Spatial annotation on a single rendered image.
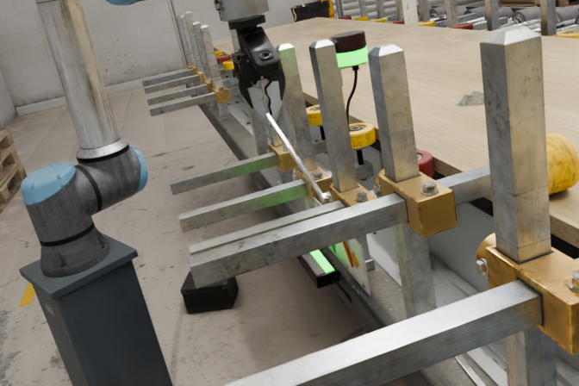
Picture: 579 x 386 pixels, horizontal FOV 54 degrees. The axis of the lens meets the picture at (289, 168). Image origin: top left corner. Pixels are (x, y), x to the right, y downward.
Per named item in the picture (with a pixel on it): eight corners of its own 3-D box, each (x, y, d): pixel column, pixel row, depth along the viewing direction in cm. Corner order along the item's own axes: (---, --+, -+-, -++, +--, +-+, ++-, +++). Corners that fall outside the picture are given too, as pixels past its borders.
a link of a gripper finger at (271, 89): (279, 118, 118) (270, 75, 115) (287, 124, 112) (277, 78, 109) (264, 122, 117) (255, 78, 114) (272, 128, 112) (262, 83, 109)
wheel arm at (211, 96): (152, 118, 233) (149, 108, 231) (151, 117, 236) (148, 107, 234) (252, 93, 241) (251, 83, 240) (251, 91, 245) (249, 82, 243)
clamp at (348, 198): (356, 233, 96) (351, 207, 94) (329, 207, 108) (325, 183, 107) (386, 224, 97) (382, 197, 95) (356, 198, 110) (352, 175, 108)
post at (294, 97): (318, 251, 132) (277, 46, 116) (314, 245, 135) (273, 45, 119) (333, 246, 133) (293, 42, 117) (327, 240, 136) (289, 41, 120)
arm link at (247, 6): (270, -12, 102) (218, -1, 100) (275, 15, 104) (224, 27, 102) (258, -11, 110) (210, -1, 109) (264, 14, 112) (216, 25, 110)
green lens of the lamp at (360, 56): (341, 68, 93) (339, 55, 93) (328, 65, 99) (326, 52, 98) (374, 59, 95) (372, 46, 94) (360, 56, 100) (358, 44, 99)
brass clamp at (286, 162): (281, 173, 143) (277, 154, 142) (268, 159, 156) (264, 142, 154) (303, 166, 145) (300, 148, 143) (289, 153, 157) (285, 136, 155)
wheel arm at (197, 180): (173, 198, 141) (169, 183, 139) (172, 194, 144) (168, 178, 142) (335, 152, 150) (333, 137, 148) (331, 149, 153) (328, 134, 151)
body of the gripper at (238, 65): (271, 73, 116) (259, 14, 112) (283, 78, 108) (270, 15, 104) (235, 82, 115) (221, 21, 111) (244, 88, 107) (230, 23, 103)
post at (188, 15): (208, 106, 292) (183, 12, 276) (207, 105, 295) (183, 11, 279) (214, 104, 293) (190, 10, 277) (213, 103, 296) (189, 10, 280)
